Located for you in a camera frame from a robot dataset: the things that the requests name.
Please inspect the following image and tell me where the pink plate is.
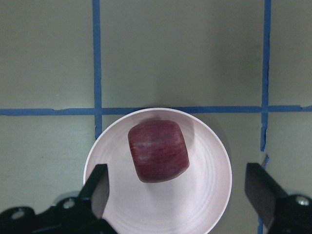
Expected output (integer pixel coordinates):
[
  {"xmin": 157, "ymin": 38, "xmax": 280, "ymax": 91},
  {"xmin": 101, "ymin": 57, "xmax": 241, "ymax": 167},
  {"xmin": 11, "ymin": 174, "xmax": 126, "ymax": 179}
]
[{"xmin": 83, "ymin": 108, "xmax": 232, "ymax": 234}]

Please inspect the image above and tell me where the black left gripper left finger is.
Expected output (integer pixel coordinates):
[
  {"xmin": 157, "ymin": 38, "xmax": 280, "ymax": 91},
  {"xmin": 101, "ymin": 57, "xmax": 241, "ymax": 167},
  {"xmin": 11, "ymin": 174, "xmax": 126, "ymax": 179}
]
[{"xmin": 78, "ymin": 164, "xmax": 110, "ymax": 218}]

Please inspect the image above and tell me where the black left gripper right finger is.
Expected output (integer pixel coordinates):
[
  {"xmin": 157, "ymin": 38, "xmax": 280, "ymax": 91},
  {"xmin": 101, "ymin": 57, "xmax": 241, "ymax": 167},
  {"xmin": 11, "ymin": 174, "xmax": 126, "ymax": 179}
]
[{"xmin": 244, "ymin": 163, "xmax": 288, "ymax": 228}]

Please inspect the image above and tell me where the red apple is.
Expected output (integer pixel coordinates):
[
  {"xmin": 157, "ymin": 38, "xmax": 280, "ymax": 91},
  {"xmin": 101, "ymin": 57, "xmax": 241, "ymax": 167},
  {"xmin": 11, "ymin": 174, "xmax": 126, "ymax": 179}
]
[{"xmin": 128, "ymin": 120, "xmax": 190, "ymax": 183}]

